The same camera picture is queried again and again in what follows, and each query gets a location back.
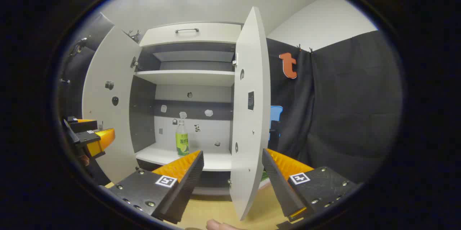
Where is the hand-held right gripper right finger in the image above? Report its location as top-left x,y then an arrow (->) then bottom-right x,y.
261,148 -> 361,222

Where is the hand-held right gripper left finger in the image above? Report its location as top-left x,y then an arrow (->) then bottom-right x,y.
103,150 -> 205,224

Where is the clear bottle with green label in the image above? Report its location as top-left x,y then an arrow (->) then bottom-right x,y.
175,119 -> 190,156

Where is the white cabinet door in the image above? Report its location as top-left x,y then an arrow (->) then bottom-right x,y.
230,6 -> 271,221
82,25 -> 143,184

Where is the white cabinet shelf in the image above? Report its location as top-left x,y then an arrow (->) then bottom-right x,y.
135,143 -> 232,172
134,70 -> 235,87

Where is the white cabinet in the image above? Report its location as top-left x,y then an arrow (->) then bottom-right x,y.
129,21 -> 242,196

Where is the white cabinet drawer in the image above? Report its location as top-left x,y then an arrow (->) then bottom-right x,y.
140,22 -> 242,48

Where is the blue chair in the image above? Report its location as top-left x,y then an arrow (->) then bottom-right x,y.
269,105 -> 283,140

